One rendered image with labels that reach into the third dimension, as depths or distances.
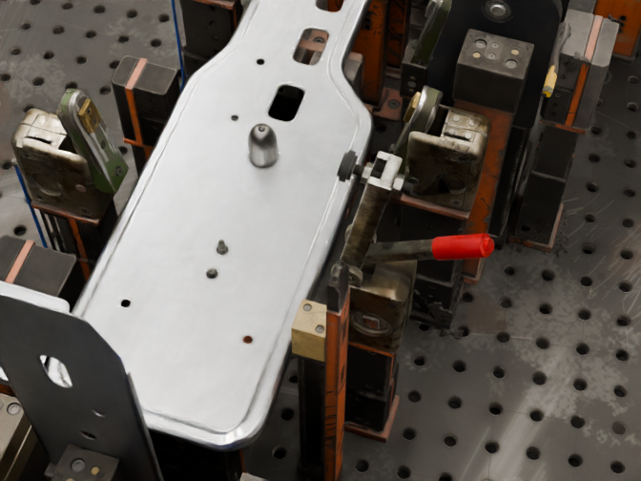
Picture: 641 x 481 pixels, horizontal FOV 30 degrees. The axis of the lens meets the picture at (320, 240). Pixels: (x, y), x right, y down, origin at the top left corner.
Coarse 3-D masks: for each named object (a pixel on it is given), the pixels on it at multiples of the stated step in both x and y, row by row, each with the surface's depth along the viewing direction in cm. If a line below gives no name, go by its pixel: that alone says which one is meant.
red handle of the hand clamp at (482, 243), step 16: (416, 240) 111; (432, 240) 110; (448, 240) 108; (464, 240) 107; (480, 240) 106; (368, 256) 113; (384, 256) 112; (400, 256) 111; (416, 256) 111; (432, 256) 110; (448, 256) 108; (464, 256) 107; (480, 256) 107
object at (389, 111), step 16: (384, 0) 151; (368, 16) 155; (384, 16) 154; (368, 32) 157; (384, 32) 158; (368, 48) 160; (384, 48) 161; (368, 64) 162; (384, 64) 165; (368, 80) 165; (384, 80) 169; (368, 96) 168; (384, 96) 170; (384, 112) 170; (400, 112) 170
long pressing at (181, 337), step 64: (256, 0) 142; (256, 64) 136; (320, 64) 136; (192, 128) 131; (320, 128) 131; (192, 192) 127; (256, 192) 127; (320, 192) 127; (128, 256) 123; (192, 256) 123; (256, 256) 123; (320, 256) 122; (128, 320) 119; (192, 320) 119; (256, 320) 119; (64, 384) 115; (192, 384) 115; (256, 384) 115
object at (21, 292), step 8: (0, 288) 121; (8, 288) 121; (16, 288) 121; (24, 288) 121; (16, 296) 120; (24, 296) 120; (32, 296) 120; (40, 296) 120; (48, 296) 120; (48, 304) 120; (56, 304) 120; (64, 304) 120; (0, 368) 116; (0, 376) 115; (8, 384) 116
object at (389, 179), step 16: (352, 160) 102; (384, 160) 103; (400, 160) 103; (368, 176) 103; (384, 176) 102; (400, 176) 103; (368, 192) 102; (384, 192) 102; (368, 208) 105; (352, 224) 108; (368, 224) 107; (352, 240) 110; (368, 240) 109; (352, 256) 112
